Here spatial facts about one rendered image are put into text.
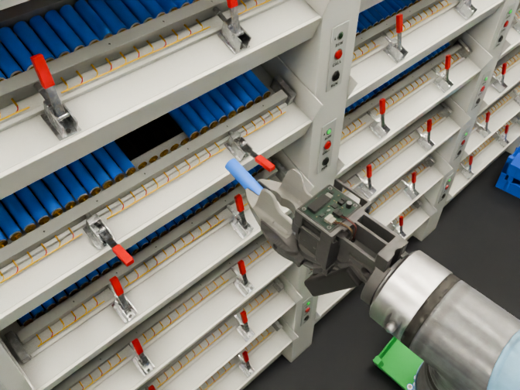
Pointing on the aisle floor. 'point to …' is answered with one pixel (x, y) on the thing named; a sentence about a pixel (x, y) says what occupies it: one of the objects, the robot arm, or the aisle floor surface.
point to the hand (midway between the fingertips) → (260, 195)
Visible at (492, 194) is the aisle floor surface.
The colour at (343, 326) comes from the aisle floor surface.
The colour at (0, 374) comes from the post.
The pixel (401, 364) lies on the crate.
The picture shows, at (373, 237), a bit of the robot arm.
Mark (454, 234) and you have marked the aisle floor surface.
